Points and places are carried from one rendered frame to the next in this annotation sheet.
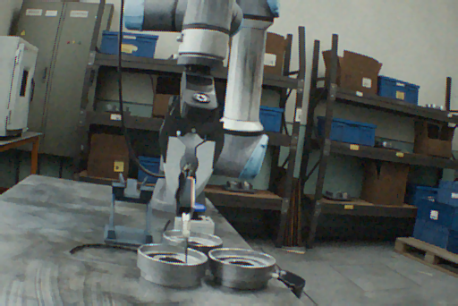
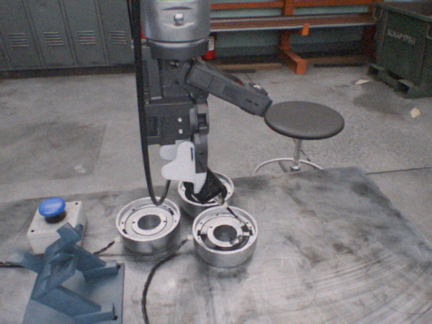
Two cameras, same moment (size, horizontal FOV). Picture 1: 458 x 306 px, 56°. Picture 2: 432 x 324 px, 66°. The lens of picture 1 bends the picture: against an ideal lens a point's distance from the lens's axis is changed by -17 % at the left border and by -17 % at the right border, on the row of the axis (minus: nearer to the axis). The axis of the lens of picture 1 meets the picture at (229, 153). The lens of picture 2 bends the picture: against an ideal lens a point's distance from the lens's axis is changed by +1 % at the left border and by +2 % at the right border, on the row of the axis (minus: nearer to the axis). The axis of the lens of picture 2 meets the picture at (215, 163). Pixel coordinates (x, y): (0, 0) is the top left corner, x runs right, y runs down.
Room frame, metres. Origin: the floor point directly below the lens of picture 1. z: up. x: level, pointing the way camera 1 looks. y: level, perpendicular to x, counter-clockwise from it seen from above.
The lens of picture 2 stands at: (0.72, 0.45, 1.22)
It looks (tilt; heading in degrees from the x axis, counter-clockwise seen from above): 34 degrees down; 272
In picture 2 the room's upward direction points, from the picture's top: straight up
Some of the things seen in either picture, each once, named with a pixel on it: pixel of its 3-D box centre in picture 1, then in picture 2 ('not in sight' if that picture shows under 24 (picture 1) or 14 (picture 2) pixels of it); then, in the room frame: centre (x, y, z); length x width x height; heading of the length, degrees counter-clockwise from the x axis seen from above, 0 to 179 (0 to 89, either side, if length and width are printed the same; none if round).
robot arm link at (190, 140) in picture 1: (187, 146); not in sight; (1.32, 0.11, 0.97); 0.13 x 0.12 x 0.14; 82
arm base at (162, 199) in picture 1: (179, 190); not in sight; (1.33, 0.12, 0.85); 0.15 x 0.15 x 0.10
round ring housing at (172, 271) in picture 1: (171, 266); (225, 236); (0.72, 0.06, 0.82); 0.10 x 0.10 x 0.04
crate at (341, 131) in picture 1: (345, 131); not in sight; (4.75, -1.09, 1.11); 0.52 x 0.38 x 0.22; 101
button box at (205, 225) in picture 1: (193, 227); (55, 225); (1.00, 0.05, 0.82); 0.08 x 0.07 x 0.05; 11
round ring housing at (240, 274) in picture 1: (241, 268); (206, 195); (0.75, -0.04, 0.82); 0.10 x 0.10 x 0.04
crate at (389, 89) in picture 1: (392, 91); not in sight; (4.85, -1.60, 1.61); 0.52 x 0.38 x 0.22; 104
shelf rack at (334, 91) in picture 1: (394, 150); not in sight; (4.87, -1.69, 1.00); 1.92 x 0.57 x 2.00; 101
